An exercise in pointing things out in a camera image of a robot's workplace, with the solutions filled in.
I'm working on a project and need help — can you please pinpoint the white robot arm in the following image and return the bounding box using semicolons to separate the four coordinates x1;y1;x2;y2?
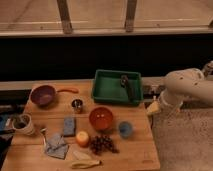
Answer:
146;60;213;116

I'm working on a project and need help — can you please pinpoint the small blue cup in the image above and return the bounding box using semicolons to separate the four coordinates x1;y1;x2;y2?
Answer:
118;121;133;138

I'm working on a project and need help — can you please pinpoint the green plastic tray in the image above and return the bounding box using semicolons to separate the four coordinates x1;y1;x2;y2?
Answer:
91;69;143;106

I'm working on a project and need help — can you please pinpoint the orange bowl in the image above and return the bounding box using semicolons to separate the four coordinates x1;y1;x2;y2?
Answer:
89;107;114;131

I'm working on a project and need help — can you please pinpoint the dark grape bunch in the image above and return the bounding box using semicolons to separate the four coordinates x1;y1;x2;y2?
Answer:
89;135;119;155

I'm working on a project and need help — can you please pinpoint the small metal cup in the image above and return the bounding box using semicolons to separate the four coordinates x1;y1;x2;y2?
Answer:
71;99;83;114

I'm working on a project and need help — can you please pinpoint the yellow-red apple toy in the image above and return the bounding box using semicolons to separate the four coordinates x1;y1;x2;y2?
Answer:
76;131;90;147

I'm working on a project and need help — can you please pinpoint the orange carrot toy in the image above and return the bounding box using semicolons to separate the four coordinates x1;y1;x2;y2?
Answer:
57;88;79;93

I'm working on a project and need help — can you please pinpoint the blue sponge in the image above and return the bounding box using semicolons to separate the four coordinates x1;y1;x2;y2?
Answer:
63;117;76;136

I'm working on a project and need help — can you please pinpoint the yellow banana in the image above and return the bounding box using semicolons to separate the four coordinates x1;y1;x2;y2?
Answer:
71;160;101;169

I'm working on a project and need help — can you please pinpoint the grey-blue cloth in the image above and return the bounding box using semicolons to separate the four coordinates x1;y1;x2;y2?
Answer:
44;133;69;160

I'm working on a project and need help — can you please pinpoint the purple bowl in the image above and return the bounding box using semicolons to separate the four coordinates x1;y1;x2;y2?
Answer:
30;85;56;107

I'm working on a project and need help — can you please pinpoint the metal spoon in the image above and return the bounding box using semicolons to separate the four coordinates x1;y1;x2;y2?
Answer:
40;128;47;146

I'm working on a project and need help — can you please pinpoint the white mug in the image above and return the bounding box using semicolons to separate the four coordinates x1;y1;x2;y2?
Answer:
12;114;35;135

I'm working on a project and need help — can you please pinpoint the blue object at edge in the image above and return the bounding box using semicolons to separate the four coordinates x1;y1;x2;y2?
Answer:
0;116;14;134

